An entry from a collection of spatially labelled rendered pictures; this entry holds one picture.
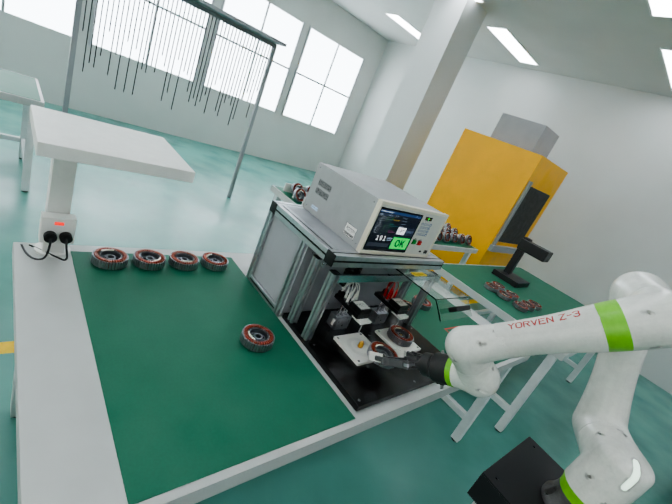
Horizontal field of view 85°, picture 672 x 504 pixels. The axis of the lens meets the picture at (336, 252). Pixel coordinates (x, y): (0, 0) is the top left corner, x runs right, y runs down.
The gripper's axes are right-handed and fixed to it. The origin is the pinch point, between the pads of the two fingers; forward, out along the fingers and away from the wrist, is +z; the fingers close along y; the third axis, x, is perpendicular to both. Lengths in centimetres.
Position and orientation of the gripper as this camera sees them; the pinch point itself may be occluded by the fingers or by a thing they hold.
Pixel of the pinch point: (384, 354)
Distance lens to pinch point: 135.8
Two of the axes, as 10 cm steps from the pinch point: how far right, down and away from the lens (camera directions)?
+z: -6.9, 0.1, 7.2
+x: 0.5, -10.0, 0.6
